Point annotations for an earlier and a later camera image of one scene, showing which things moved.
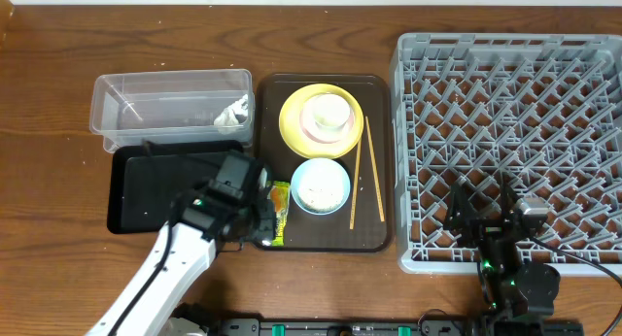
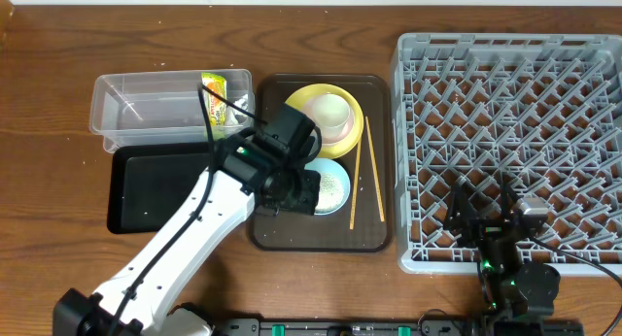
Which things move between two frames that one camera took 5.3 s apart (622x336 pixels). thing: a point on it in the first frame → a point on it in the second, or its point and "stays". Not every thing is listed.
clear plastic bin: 173,106 stays
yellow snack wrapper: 278,194 → 216,104
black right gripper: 487,230 stays
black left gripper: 267,231 → 310,200
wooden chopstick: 356,184 stays
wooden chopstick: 375,172 stays
